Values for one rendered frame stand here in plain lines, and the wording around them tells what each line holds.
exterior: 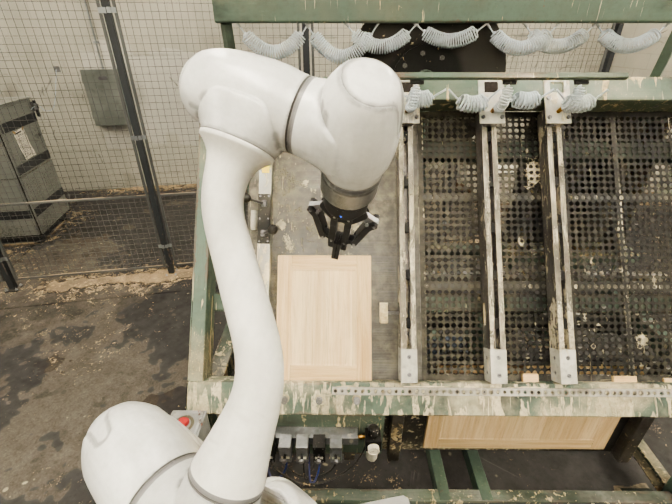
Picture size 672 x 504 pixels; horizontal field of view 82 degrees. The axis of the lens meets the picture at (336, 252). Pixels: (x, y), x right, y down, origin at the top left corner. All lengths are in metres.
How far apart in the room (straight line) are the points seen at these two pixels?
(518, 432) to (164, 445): 1.85
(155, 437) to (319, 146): 0.47
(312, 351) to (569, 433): 1.37
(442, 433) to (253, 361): 1.72
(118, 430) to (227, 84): 0.51
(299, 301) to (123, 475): 1.04
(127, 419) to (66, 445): 2.22
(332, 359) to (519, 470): 1.39
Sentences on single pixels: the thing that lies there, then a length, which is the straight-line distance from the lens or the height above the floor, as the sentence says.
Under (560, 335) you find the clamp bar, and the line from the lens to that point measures 1.72.
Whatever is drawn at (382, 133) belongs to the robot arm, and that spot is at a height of 1.96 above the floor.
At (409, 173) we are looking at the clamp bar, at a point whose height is 1.58.
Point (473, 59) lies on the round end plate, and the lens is 2.22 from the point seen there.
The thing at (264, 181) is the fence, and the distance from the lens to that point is 1.62.
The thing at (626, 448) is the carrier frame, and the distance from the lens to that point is 2.53.
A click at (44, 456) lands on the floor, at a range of 2.94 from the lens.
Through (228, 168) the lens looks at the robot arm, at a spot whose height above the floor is 1.91.
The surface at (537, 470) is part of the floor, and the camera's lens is 2.65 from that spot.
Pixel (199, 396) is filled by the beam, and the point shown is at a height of 0.87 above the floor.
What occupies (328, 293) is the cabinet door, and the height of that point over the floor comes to 1.16.
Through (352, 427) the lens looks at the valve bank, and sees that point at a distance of 1.64.
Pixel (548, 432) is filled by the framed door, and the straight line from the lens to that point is 2.32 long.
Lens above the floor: 2.06
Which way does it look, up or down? 29 degrees down
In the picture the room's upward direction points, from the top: straight up
